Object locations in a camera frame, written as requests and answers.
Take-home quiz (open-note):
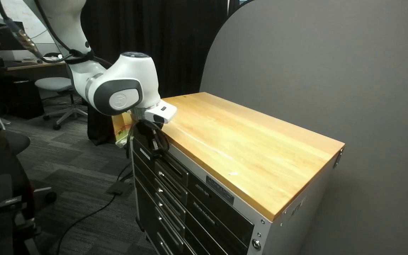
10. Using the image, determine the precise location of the black curtain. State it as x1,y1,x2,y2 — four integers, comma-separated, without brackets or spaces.
80,0,250,96

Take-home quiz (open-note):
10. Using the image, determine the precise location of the black office chair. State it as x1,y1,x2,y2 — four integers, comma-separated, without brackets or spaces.
0,119,56,255

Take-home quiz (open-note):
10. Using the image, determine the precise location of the topmost grey tool drawer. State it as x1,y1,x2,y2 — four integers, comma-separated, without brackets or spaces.
131,140,270,242

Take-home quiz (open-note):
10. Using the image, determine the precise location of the white round stool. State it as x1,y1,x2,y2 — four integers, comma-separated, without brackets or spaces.
33,76,87,130

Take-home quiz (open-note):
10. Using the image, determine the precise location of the black floor cable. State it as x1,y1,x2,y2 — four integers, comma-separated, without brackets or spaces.
53,161,134,255

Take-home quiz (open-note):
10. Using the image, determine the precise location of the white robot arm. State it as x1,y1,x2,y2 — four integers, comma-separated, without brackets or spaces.
21,0,176,127

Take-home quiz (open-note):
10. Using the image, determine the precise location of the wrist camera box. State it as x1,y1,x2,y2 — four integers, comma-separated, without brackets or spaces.
142,99,176,123

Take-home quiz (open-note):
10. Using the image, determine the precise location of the grey rounded partition panel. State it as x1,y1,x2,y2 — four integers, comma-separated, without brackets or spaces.
200,0,408,255

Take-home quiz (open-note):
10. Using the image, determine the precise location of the wooden desk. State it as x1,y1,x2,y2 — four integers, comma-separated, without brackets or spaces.
0,56,67,79

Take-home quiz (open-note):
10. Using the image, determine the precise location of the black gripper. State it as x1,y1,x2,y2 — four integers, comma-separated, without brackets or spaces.
132,120,169,161

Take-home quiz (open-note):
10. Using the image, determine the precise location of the grey tool cabinet wooden top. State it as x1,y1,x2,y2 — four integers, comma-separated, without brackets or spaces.
128,90,346,255

